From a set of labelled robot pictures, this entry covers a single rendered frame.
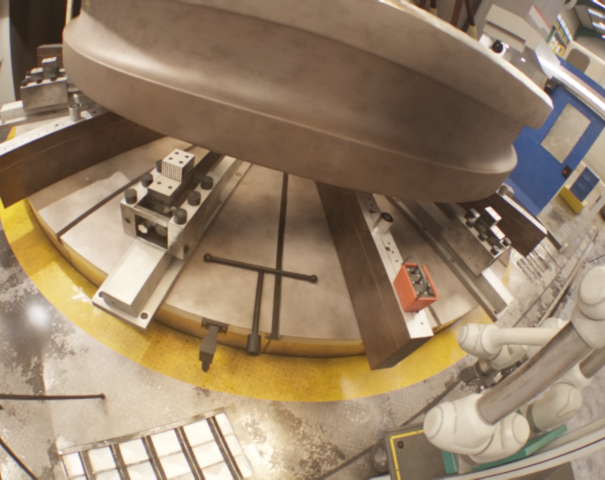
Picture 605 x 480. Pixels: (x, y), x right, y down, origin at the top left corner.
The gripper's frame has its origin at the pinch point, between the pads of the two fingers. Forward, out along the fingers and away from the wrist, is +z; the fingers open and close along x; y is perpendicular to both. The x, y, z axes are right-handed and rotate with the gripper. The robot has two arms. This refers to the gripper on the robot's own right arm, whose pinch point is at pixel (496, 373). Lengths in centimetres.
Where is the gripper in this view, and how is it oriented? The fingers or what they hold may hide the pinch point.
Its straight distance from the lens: 169.5
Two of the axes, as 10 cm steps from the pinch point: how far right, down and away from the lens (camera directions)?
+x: 9.5, 1.3, 2.9
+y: 1.1, 7.4, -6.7
